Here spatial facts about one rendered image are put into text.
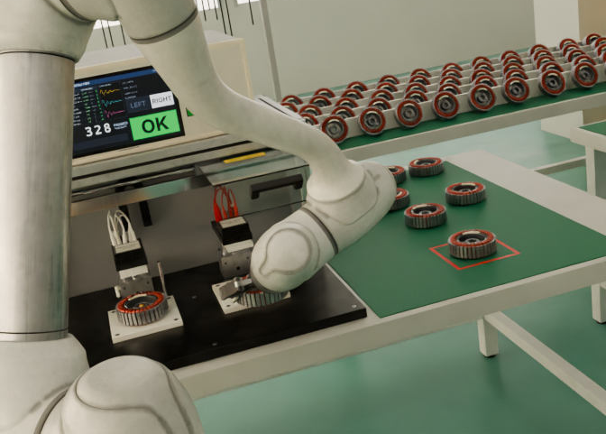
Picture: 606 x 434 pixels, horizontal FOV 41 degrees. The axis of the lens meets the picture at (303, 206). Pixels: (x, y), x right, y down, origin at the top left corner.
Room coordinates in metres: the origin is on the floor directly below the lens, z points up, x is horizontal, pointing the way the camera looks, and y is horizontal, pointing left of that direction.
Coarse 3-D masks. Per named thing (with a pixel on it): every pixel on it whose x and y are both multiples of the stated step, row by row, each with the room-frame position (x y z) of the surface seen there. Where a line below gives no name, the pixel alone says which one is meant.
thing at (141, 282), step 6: (132, 276) 1.78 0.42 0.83; (138, 276) 1.78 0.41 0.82; (144, 276) 1.77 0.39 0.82; (150, 276) 1.77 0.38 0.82; (120, 282) 1.76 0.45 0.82; (126, 282) 1.76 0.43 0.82; (132, 282) 1.76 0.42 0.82; (138, 282) 1.76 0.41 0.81; (144, 282) 1.77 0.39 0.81; (150, 282) 1.77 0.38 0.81; (120, 288) 1.75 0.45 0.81; (126, 288) 1.76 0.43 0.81; (132, 288) 1.76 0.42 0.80; (138, 288) 1.76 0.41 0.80; (144, 288) 1.77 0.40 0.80; (150, 288) 1.77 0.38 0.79; (126, 294) 1.76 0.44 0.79
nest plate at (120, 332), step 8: (168, 304) 1.69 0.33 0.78; (176, 304) 1.68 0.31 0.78; (112, 312) 1.69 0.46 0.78; (168, 312) 1.64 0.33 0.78; (176, 312) 1.64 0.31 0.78; (112, 320) 1.65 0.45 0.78; (160, 320) 1.61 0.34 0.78; (168, 320) 1.60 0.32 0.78; (176, 320) 1.59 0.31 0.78; (112, 328) 1.60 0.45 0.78; (120, 328) 1.60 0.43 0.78; (128, 328) 1.59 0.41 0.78; (136, 328) 1.58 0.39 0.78; (144, 328) 1.58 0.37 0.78; (152, 328) 1.58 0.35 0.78; (160, 328) 1.58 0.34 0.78; (168, 328) 1.58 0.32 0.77; (112, 336) 1.57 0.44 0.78; (120, 336) 1.56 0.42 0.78; (128, 336) 1.56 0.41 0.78; (136, 336) 1.57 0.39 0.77
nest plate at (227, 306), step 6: (222, 282) 1.76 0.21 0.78; (216, 288) 1.74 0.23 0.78; (216, 294) 1.70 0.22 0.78; (288, 294) 1.65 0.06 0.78; (222, 300) 1.66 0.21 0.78; (228, 300) 1.65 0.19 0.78; (222, 306) 1.63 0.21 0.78; (228, 306) 1.62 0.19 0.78; (234, 306) 1.62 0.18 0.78; (240, 306) 1.62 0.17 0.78; (228, 312) 1.61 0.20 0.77
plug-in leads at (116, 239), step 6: (108, 210) 1.80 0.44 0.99; (120, 210) 1.80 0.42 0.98; (108, 216) 1.77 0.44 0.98; (120, 216) 1.79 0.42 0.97; (108, 222) 1.77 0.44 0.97; (114, 222) 1.81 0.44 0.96; (120, 222) 1.77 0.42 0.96; (114, 228) 1.79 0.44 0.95; (132, 228) 1.77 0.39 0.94; (114, 234) 1.81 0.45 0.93; (132, 234) 1.77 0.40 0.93; (114, 240) 1.76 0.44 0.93; (120, 240) 1.79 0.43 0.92; (126, 240) 1.76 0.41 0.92; (132, 240) 1.79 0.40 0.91
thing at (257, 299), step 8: (240, 296) 1.52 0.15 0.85; (248, 296) 1.50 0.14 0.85; (256, 296) 1.50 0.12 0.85; (264, 296) 1.51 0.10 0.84; (272, 296) 1.50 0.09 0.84; (280, 296) 1.52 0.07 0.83; (240, 304) 1.52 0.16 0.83; (248, 304) 1.51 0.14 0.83; (256, 304) 1.51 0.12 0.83; (264, 304) 1.50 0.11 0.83
